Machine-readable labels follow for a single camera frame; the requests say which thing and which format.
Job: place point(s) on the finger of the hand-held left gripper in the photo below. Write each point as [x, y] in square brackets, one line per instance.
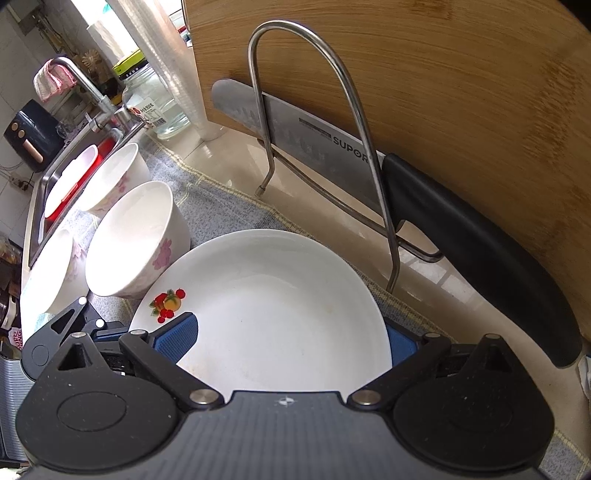
[113, 333]

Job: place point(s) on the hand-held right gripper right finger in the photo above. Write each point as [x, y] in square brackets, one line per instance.
[402, 344]

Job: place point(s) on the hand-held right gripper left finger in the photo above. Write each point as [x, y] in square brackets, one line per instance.
[178, 337]

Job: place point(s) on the white bowl with pink flowers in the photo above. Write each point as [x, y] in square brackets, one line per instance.
[117, 180]
[51, 277]
[134, 240]

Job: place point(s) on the white plate with fruit print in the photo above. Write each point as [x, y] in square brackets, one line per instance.
[277, 300]

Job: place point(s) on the grey and teal checked towel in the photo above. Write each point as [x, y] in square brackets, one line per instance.
[217, 207]

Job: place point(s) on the stainless steel sink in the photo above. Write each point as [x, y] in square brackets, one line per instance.
[41, 194]

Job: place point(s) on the white plastic colander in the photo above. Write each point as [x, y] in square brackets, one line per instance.
[74, 175]

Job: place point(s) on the black air fryer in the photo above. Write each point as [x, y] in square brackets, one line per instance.
[30, 134]

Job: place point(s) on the glass jar with green lid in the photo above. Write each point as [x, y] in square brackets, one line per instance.
[157, 106]

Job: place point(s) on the steel kitchen faucet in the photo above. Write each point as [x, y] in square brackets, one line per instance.
[92, 87]

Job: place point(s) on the bamboo cutting board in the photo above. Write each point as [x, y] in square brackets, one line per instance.
[461, 101]

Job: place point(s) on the pink dish cloth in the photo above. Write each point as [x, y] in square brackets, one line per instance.
[53, 81]

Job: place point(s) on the tall plastic wrap roll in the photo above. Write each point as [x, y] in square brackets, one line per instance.
[171, 69]

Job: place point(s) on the short plastic wrap roll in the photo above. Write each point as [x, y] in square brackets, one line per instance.
[111, 41]

